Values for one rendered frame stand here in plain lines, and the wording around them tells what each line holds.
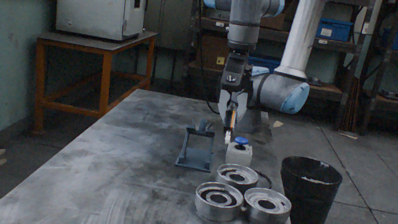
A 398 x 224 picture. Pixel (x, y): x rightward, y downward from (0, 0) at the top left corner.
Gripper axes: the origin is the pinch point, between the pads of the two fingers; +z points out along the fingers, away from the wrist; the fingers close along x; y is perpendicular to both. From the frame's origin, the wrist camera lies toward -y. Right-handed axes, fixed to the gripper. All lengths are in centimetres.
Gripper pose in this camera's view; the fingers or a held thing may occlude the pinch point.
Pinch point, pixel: (230, 118)
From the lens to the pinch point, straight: 98.3
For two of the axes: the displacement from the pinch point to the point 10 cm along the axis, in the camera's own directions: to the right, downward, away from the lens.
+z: -1.0, 9.4, 3.3
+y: 2.1, -3.0, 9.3
